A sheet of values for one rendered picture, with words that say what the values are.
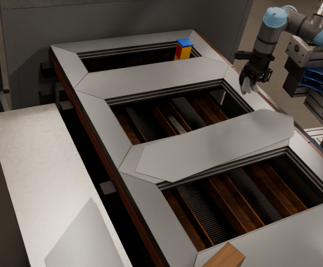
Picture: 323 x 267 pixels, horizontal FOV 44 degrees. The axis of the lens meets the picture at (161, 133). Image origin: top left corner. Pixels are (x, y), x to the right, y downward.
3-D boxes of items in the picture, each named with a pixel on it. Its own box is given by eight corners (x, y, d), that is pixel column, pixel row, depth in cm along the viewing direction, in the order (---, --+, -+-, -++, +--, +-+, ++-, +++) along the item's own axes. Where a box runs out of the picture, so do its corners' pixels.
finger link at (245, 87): (244, 102, 158) (251, 83, 152) (235, 94, 161) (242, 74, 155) (250, 101, 159) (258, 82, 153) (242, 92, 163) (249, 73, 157)
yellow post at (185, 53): (175, 81, 199) (182, 47, 187) (170, 76, 202) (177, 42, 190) (183, 80, 201) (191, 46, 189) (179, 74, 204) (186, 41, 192)
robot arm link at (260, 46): (252, 35, 145) (269, 33, 149) (248, 46, 148) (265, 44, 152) (265, 46, 141) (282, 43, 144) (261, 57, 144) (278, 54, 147)
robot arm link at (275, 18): (293, 11, 139) (284, 18, 133) (281, 39, 146) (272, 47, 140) (272, 3, 142) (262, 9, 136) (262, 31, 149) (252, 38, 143)
